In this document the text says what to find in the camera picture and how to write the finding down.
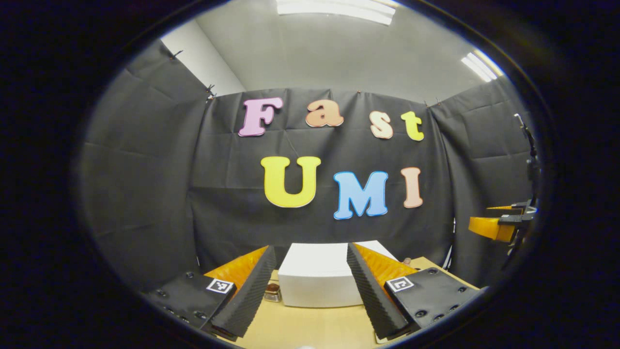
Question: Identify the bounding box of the small ceiling light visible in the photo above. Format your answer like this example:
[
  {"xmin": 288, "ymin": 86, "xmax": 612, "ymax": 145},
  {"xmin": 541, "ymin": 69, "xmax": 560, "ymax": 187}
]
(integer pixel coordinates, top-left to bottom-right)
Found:
[{"xmin": 460, "ymin": 48, "xmax": 505, "ymax": 83}]

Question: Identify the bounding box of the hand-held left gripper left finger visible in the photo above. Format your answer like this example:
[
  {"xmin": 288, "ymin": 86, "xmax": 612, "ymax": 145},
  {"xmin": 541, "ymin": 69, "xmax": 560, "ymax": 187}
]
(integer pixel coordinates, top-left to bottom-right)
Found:
[{"xmin": 144, "ymin": 245, "xmax": 278, "ymax": 342}]

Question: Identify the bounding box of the dark metal stand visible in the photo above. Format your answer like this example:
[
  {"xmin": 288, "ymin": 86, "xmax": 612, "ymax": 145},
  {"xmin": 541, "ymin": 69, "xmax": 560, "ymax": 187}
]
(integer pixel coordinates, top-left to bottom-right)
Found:
[{"xmin": 513, "ymin": 113, "xmax": 541, "ymax": 195}]

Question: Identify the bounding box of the black backdrop cloth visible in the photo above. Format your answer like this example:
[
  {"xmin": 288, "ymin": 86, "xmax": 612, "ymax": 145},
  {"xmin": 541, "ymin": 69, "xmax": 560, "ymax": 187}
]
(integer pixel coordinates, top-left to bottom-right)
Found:
[{"xmin": 77, "ymin": 39, "xmax": 541, "ymax": 291}]

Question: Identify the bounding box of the white microwave oven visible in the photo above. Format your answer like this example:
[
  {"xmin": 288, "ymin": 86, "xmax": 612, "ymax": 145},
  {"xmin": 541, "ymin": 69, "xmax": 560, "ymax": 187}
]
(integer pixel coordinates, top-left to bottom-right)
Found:
[{"xmin": 278, "ymin": 240, "xmax": 399, "ymax": 308}]

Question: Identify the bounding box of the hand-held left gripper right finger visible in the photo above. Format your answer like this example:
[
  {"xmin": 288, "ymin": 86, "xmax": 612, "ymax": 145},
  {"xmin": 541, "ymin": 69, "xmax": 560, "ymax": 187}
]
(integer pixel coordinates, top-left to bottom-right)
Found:
[{"xmin": 346, "ymin": 242, "xmax": 481, "ymax": 340}]

